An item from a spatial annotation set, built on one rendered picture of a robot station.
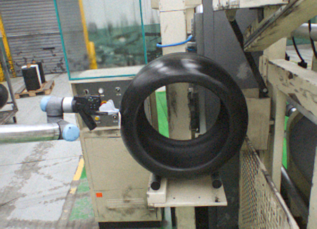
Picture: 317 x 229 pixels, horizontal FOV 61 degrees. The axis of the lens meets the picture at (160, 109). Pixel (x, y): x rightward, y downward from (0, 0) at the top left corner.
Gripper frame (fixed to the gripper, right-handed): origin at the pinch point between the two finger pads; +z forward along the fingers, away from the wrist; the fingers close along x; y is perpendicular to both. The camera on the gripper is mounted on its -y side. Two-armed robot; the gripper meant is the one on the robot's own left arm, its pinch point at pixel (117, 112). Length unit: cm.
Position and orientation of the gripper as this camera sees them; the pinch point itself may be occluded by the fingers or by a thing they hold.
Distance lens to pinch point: 129.2
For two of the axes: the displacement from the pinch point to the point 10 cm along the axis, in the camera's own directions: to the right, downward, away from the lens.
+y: 0.4, -9.4, -3.3
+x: 0.6, -3.3, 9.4
